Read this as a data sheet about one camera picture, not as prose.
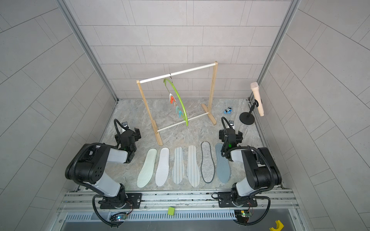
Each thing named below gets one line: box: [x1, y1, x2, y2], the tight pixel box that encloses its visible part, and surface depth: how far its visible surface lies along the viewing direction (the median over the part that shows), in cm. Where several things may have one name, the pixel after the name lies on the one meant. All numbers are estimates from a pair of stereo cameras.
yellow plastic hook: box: [268, 219, 285, 231], surface depth 64 cm
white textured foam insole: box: [155, 147, 170, 187], surface depth 83 cm
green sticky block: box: [167, 206, 175, 216], surface depth 69 cm
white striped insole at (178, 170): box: [172, 146, 185, 185], surface depth 84 cm
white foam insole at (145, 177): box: [136, 148, 158, 189], surface depth 82 cm
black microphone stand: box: [239, 99, 259, 126], surface depth 104 cm
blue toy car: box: [223, 106, 233, 115], surface depth 110 cm
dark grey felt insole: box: [200, 141, 216, 184], surface depth 84 cm
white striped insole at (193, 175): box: [187, 145, 201, 188], surface depth 84 cm
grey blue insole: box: [214, 142, 231, 185], surface depth 82 cm
